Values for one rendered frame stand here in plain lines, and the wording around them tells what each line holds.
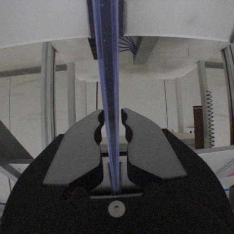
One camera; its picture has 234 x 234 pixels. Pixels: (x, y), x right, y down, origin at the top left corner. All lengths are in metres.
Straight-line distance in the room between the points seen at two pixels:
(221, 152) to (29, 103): 2.25
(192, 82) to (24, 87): 2.60
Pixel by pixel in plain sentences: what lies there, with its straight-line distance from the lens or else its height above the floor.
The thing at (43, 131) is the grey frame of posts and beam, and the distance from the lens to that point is 0.51.
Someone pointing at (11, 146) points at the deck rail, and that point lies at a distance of 0.30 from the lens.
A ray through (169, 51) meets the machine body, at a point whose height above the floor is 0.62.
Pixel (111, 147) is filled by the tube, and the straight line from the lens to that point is 0.16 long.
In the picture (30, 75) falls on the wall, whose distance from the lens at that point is 2.39.
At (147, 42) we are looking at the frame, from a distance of 0.46.
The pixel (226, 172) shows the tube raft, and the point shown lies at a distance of 0.41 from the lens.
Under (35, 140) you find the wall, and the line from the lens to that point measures 2.24.
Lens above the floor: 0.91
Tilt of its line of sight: 2 degrees down
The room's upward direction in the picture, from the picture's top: 177 degrees clockwise
